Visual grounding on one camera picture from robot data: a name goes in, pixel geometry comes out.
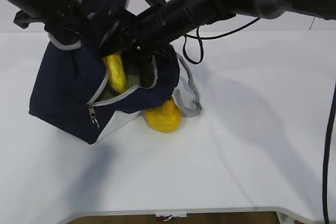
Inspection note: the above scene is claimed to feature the navy and white lunch bag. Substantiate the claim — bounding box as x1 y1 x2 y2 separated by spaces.
29 0 202 144

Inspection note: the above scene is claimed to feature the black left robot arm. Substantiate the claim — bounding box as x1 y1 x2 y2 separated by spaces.
7 0 117 46

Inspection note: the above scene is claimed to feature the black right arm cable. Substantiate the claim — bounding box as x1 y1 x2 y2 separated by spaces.
182 16 336 224

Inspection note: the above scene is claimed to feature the yellow banana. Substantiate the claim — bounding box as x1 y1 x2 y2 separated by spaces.
103 52 127 94

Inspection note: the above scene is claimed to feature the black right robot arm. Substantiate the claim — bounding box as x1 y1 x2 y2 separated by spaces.
100 0 335 57

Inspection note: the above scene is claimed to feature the white tag under table edge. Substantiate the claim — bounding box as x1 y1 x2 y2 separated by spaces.
155 209 187 222

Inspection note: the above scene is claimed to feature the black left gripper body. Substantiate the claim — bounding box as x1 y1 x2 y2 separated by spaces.
44 0 116 43

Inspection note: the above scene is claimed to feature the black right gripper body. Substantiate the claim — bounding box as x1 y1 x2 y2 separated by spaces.
98 1 200 59

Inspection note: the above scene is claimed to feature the green lidded glass container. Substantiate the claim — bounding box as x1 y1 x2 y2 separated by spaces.
96 62 157 102

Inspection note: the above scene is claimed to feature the yellow pear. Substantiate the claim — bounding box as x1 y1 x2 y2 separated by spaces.
144 97 182 133

